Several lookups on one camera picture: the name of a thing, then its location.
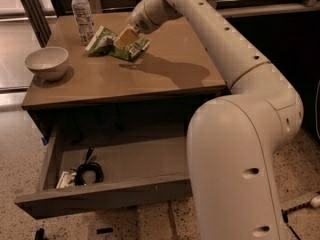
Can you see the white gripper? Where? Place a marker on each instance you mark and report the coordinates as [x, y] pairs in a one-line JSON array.
[[145, 21]]

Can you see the green jalapeno chip bag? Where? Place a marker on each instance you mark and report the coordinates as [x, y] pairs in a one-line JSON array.
[[103, 43]]

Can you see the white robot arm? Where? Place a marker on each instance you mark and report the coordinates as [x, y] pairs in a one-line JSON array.
[[231, 139]]

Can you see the brown drawer cabinet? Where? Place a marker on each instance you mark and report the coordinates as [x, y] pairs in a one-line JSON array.
[[174, 64]]

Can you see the open grey top drawer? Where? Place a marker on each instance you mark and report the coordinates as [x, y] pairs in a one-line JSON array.
[[141, 165]]

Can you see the clear plastic water bottle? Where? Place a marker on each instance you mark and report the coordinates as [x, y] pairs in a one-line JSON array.
[[83, 17]]

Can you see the white ceramic bowl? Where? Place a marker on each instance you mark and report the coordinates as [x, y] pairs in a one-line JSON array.
[[49, 63]]

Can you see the metal railing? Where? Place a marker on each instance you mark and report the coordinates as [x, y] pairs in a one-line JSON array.
[[50, 4]]

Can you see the blue tape piece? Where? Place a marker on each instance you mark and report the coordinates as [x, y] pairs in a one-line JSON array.
[[44, 141]]

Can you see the small white packet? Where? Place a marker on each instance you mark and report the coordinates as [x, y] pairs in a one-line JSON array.
[[67, 179]]

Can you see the small black floor object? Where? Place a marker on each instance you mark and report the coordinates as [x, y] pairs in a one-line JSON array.
[[39, 235]]

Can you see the white power strip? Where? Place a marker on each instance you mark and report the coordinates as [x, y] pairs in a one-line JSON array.
[[308, 200]]

